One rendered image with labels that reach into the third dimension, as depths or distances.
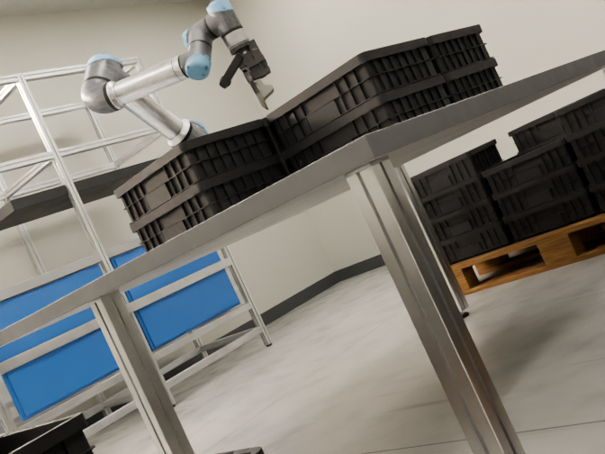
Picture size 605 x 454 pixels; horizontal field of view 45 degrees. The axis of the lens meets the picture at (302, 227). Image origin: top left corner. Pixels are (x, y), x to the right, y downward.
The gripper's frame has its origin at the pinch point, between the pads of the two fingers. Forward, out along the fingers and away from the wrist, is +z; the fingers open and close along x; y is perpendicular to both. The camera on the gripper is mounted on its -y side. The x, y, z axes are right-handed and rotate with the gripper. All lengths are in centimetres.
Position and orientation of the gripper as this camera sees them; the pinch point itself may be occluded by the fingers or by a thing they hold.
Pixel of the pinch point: (263, 106)
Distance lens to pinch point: 235.8
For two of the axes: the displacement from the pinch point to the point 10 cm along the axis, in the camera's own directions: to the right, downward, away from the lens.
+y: 8.8, -4.7, -0.3
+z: 4.7, 8.8, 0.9
